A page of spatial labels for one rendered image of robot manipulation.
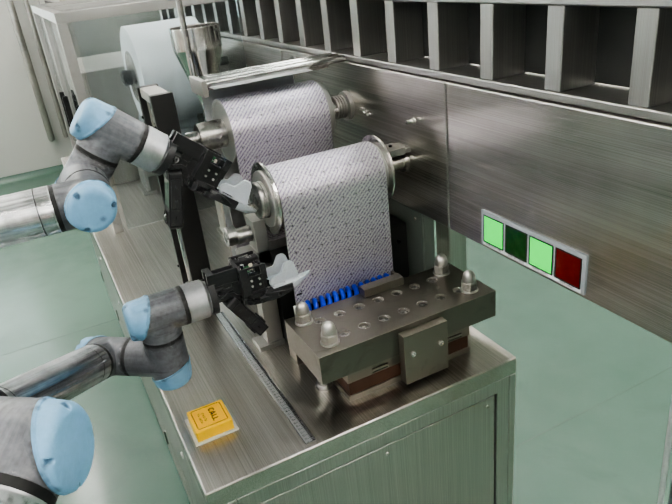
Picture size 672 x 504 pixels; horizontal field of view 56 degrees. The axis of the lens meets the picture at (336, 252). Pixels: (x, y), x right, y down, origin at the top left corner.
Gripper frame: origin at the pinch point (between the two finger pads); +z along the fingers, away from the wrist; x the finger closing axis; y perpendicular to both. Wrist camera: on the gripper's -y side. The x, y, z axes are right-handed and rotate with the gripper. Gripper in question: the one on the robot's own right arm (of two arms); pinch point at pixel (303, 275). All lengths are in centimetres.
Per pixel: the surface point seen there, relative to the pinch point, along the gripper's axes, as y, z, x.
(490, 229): 9.9, 28.9, -23.2
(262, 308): -8.9, -7.4, 7.8
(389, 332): -6.2, 7.9, -20.0
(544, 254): 10.0, 28.9, -36.9
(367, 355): -9.3, 2.8, -20.0
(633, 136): 33, 30, -51
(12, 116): -50, -54, 556
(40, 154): -90, -41, 556
